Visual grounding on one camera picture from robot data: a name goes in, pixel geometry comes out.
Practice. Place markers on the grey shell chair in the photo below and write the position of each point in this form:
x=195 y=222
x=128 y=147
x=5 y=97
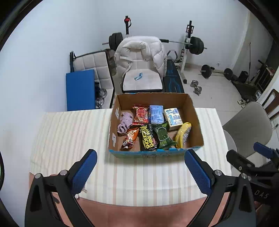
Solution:
x=248 y=124

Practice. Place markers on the white puffer jacket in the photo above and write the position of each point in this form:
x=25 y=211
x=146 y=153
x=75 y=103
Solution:
x=139 y=52

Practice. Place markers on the short barbell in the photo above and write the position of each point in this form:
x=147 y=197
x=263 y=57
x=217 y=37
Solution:
x=206 y=71

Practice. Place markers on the dark exercise machine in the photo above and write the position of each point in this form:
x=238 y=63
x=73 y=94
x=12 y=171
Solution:
x=248 y=87

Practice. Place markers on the red snack packet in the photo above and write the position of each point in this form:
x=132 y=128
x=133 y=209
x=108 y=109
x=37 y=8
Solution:
x=140 y=114

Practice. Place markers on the blue foam mat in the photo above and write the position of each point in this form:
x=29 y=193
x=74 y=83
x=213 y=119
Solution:
x=80 y=89

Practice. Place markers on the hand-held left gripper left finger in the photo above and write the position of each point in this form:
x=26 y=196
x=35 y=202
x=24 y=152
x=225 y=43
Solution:
x=86 y=170

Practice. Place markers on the yellow packet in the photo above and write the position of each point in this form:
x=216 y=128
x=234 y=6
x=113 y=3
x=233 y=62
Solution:
x=183 y=135

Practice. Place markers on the white padded bar chair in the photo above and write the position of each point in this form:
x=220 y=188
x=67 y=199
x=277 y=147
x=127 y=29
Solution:
x=96 y=63

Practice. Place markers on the brown panda snack packet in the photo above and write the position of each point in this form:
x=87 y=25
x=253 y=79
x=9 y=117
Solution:
x=130 y=138

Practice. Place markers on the black weight bench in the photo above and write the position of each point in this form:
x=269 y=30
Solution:
x=173 y=80

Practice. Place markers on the cardboard box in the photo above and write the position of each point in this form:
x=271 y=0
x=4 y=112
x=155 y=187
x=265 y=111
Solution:
x=191 y=122

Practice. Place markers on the white cushioned chair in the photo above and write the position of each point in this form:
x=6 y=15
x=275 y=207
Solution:
x=148 y=81

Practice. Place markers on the green wipe packet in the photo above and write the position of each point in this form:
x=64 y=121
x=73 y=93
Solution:
x=163 y=136

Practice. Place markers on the dark wooden chair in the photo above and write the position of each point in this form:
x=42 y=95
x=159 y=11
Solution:
x=272 y=102

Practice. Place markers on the light blue tissue pack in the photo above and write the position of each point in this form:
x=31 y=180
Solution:
x=156 y=114

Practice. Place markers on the white and blue tissue pack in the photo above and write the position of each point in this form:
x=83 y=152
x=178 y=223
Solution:
x=173 y=117

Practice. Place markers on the long barbell with black plates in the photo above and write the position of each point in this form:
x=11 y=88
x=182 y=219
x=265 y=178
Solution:
x=196 y=45

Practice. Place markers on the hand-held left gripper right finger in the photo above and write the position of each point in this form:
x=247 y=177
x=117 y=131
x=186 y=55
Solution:
x=197 y=172

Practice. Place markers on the black shoe wipe packet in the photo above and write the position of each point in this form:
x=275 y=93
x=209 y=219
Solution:
x=148 y=138

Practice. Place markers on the chrome dumbbell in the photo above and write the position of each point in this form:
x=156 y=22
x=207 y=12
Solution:
x=194 y=83
x=198 y=90

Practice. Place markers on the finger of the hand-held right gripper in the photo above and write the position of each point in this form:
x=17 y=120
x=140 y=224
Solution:
x=239 y=160
x=264 y=149

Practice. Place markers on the small blue packet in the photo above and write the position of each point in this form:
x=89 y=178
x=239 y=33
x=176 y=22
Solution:
x=138 y=76

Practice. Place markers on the purple sock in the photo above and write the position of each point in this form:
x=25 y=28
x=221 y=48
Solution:
x=126 y=122

